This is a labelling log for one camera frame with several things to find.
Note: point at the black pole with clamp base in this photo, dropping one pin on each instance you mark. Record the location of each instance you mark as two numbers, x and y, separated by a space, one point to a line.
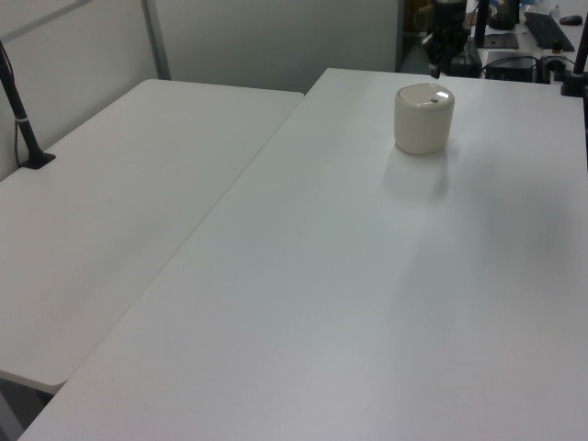
23 124

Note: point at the black computer mouse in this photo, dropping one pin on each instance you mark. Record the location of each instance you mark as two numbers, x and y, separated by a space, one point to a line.
571 19

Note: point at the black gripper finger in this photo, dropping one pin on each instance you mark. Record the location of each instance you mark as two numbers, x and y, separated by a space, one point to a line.
433 53
458 45

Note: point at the cream trash bin lid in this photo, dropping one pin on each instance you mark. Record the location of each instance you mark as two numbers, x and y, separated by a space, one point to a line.
425 95

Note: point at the black monitor stand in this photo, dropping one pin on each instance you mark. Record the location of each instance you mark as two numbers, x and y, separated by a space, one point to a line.
494 39

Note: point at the white ceramic cup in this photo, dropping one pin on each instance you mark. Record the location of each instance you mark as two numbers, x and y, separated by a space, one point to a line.
422 131

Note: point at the black keyboard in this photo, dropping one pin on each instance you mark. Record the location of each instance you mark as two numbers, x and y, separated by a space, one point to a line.
549 30

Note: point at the dark cylindrical container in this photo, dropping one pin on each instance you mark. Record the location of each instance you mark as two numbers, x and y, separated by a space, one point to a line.
503 14

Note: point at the black electronics box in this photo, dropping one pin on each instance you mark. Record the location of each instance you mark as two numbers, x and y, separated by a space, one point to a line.
510 66

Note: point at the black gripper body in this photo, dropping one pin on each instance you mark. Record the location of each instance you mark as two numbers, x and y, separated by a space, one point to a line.
449 14

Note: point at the black pole with table clamp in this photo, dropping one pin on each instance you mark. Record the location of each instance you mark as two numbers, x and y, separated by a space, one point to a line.
576 69

